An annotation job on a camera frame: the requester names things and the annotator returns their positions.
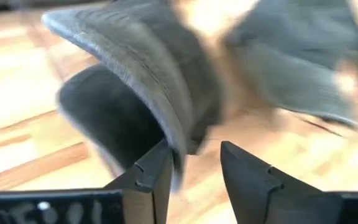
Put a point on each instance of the dark green cap hat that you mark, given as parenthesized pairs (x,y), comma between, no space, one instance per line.
(166,68)

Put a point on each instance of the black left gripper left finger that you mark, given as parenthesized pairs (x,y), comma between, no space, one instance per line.
(149,183)

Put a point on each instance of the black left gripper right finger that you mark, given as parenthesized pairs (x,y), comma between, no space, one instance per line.
(253,186)

